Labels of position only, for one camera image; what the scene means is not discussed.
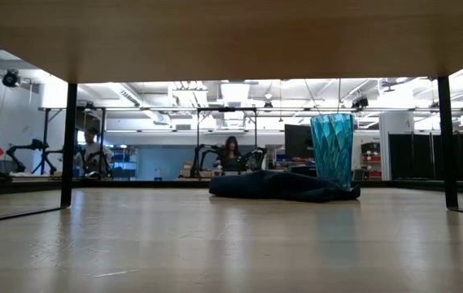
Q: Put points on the teal faceted tumbler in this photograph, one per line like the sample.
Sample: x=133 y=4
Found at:
x=332 y=150

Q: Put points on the black background robot arm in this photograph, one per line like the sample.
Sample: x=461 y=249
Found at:
x=200 y=156
x=23 y=148
x=257 y=156

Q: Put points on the shelf with red bins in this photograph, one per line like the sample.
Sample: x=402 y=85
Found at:
x=371 y=160

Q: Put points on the person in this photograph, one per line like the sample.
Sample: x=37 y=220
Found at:
x=231 y=156
x=92 y=154

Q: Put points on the dark blue cloth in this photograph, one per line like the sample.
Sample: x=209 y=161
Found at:
x=272 y=187

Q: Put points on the black computer monitor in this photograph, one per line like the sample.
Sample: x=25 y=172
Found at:
x=297 y=140

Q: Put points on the white pillar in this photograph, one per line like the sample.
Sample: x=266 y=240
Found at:
x=396 y=142

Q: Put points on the black cabinet row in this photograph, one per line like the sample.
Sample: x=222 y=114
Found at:
x=422 y=156

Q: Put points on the black background station frame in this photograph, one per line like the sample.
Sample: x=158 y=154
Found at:
x=46 y=122
x=227 y=109

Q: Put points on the black table frame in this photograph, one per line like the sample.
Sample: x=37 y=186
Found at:
x=133 y=184

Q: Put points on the black ceiling camera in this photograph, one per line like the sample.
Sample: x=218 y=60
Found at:
x=11 y=78

